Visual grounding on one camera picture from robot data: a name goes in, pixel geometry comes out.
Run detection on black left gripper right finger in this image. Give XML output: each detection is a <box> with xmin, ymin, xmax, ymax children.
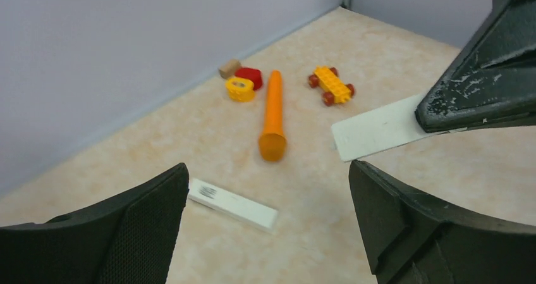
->
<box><xmin>348</xmin><ymin>161</ymin><xmax>535</xmax><ymax>283</ymax></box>

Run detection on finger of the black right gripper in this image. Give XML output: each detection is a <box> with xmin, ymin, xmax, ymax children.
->
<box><xmin>415</xmin><ymin>0</ymin><xmax>535</xmax><ymax>133</ymax></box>

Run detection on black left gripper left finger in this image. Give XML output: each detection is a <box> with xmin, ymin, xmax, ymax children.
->
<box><xmin>1</xmin><ymin>163</ymin><xmax>189</xmax><ymax>283</ymax></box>

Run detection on small white remote control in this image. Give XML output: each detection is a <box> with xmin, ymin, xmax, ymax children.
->
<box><xmin>331</xmin><ymin>93</ymin><xmax>441</xmax><ymax>162</ymax></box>

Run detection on white remote battery cover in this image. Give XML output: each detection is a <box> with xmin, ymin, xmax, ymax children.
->
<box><xmin>188</xmin><ymin>178</ymin><xmax>278</xmax><ymax>232</ymax></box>

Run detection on yellow toy car red wheels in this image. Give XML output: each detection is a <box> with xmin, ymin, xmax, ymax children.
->
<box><xmin>308</xmin><ymin>66</ymin><xmax>355</xmax><ymax>106</ymax></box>

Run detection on orange toy microphone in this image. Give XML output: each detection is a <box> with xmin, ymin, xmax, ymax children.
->
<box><xmin>258</xmin><ymin>70</ymin><xmax>287</xmax><ymax>162</ymax></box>

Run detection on yellow round toy block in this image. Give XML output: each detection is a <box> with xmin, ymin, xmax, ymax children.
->
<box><xmin>225</xmin><ymin>77</ymin><xmax>255</xmax><ymax>102</ymax></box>

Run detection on small wooden block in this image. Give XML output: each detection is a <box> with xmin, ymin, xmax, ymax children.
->
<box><xmin>218</xmin><ymin>58</ymin><xmax>241</xmax><ymax>79</ymax></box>

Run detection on red round toy block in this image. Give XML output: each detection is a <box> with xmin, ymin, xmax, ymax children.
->
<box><xmin>234</xmin><ymin>67</ymin><xmax>264</xmax><ymax>91</ymax></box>

